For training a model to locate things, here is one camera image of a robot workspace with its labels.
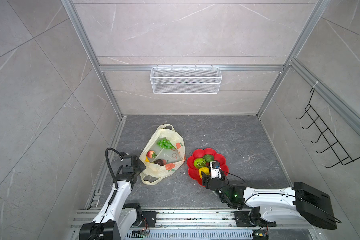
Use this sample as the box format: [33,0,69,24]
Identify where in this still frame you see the yellow fake lemon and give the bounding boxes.
[199,167,211,179]

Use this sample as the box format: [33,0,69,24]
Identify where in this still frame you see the red flower-shaped plastic bowl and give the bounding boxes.
[187,148,229,186]

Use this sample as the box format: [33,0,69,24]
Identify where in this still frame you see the green fake lime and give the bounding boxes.
[203,155,215,163]

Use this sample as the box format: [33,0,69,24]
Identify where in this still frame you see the green spotted fake fruit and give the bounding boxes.
[194,158,207,169]

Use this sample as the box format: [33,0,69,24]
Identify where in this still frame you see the red fake apple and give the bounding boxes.
[147,150,157,159]

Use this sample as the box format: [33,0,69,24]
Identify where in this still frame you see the dark brown fake fruit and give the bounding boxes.
[154,159,167,166]

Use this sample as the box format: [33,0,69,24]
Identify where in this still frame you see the cream plastic shopping bag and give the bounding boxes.
[139,124,186,186]

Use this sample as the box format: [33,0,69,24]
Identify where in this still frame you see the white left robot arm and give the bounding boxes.
[79,155,146,240]

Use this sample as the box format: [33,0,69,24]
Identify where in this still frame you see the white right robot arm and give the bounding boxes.
[201,173,341,230]

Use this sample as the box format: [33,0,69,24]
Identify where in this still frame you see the green fake grapes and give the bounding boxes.
[157,139,176,150]

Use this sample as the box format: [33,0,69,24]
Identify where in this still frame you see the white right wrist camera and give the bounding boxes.
[210,161,222,179]

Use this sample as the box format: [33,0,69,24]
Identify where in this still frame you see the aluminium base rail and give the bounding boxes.
[68,209,322,240]

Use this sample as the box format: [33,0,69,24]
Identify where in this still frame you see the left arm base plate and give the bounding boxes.
[139,211,157,229]

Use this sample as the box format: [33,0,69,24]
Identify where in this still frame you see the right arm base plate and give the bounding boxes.
[234,209,277,227]

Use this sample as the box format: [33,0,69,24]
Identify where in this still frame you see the white wire mesh basket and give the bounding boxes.
[150,67,223,95]

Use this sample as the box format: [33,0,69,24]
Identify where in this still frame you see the black wire hook rack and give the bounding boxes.
[296,88,360,169]

